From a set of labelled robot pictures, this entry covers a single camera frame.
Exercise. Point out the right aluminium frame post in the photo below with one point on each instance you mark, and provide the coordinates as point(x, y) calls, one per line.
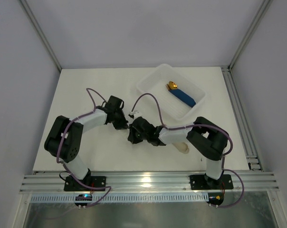
point(257, 19)

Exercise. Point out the right aluminium side rail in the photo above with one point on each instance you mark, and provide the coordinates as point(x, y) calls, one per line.
point(246, 135)

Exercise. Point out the white plastic basket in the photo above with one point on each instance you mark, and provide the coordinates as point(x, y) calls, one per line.
point(154, 83)

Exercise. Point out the oval wooden cutlery tray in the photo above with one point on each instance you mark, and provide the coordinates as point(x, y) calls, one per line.
point(181, 147)

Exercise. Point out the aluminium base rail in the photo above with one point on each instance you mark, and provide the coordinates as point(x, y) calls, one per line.
point(144, 182)

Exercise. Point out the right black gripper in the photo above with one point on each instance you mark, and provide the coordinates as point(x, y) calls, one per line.
point(134, 134)

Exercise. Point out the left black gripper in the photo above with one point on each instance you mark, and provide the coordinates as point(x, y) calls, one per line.
point(121, 123)

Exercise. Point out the gold cutlery in roll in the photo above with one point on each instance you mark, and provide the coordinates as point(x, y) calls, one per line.
point(171, 86)

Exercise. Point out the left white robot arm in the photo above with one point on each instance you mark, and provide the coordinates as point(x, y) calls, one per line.
point(64, 140)

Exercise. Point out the left aluminium frame post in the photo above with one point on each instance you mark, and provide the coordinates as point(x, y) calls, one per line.
point(40, 33)

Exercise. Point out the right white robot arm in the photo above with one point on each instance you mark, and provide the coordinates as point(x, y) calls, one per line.
point(206, 137)

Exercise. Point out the white slotted cable duct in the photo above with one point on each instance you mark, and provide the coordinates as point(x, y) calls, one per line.
point(121, 197)

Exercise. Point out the aluminium frame post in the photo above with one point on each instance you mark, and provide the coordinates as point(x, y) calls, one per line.
point(257, 19)
point(40, 33)

